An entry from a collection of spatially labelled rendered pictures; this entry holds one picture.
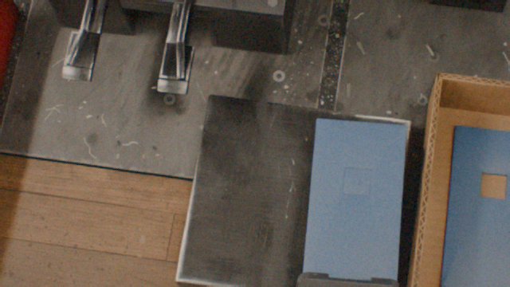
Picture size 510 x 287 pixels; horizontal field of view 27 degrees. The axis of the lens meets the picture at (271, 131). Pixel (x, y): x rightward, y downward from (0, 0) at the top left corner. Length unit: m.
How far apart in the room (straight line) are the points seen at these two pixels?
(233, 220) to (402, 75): 0.19
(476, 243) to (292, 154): 0.16
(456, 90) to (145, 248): 0.28
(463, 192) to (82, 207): 0.31
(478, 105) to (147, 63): 0.28
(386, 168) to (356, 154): 0.03
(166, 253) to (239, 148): 0.10
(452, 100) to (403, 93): 0.05
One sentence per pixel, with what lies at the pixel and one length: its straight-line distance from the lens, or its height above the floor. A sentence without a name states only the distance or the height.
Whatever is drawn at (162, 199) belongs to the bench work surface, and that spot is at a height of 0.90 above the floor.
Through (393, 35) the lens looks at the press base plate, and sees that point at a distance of 0.94.
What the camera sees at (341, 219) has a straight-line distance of 0.82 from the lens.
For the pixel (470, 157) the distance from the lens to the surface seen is 0.90.
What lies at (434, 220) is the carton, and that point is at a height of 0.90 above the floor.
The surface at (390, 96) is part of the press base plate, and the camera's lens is 0.92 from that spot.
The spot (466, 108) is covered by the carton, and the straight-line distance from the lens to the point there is 0.92.
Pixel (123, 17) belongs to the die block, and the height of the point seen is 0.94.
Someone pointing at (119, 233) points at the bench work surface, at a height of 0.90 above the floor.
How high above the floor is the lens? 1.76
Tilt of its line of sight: 72 degrees down
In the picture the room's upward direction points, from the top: 8 degrees counter-clockwise
